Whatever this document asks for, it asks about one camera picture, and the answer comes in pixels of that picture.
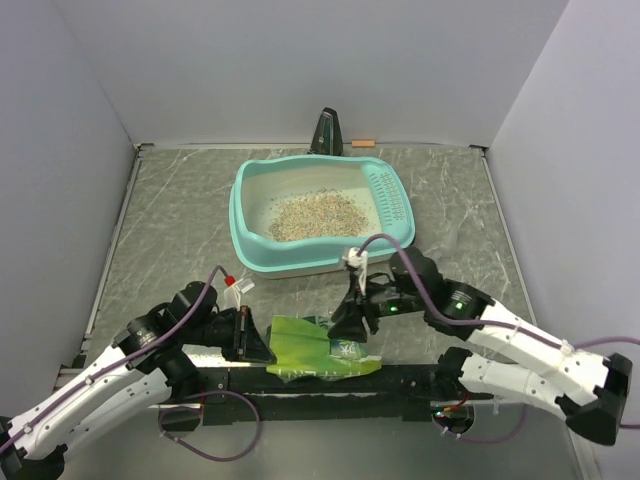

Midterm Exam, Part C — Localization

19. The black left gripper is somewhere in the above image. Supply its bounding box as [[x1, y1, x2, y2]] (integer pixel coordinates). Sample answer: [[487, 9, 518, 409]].
[[182, 304, 276, 362]]

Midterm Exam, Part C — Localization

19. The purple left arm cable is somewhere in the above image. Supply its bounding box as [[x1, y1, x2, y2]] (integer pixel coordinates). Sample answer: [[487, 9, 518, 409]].
[[0, 264, 261, 461]]

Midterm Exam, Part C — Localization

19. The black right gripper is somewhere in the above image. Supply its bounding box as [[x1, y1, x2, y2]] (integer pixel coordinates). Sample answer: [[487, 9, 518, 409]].
[[326, 272, 426, 344]]

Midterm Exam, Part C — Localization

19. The black metronome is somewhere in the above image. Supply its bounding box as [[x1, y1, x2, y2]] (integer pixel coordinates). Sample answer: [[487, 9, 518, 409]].
[[308, 107, 344, 156]]

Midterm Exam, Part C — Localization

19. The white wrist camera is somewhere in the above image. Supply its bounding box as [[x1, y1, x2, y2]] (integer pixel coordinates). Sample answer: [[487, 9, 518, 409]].
[[222, 275, 255, 310], [341, 247, 368, 301]]

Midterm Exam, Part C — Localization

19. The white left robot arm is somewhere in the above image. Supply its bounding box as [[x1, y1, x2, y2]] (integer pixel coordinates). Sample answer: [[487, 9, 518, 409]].
[[1, 282, 276, 479]]

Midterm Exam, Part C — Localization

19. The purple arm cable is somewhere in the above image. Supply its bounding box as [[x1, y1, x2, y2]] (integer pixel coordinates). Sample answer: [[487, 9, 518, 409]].
[[357, 233, 640, 445], [0, 264, 261, 461]]

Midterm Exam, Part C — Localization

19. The green litter bag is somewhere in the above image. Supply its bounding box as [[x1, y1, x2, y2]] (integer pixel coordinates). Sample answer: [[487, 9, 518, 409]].
[[266, 315, 383, 383]]

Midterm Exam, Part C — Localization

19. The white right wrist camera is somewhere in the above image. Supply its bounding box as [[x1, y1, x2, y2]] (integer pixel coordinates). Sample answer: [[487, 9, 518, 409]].
[[341, 247, 368, 301]]

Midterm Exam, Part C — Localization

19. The teal litter box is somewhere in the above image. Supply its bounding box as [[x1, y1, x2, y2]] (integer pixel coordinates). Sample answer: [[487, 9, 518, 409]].
[[229, 154, 416, 279]]

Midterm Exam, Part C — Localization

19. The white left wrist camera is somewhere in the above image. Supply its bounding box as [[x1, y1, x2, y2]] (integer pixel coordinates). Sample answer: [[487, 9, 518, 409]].
[[222, 275, 255, 310]]

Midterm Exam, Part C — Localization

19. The cat litter pile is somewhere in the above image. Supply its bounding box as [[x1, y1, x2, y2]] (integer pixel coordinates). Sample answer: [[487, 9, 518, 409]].
[[268, 189, 371, 242]]

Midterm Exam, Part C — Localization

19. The small orange block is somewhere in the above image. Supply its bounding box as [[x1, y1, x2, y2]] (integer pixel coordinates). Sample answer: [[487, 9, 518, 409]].
[[351, 140, 376, 148]]

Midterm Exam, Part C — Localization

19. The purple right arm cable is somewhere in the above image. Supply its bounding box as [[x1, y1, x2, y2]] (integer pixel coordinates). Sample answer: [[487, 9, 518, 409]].
[[357, 233, 640, 445]]

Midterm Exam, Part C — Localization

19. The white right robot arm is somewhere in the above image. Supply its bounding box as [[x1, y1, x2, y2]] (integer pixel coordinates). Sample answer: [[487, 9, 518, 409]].
[[329, 247, 633, 446]]

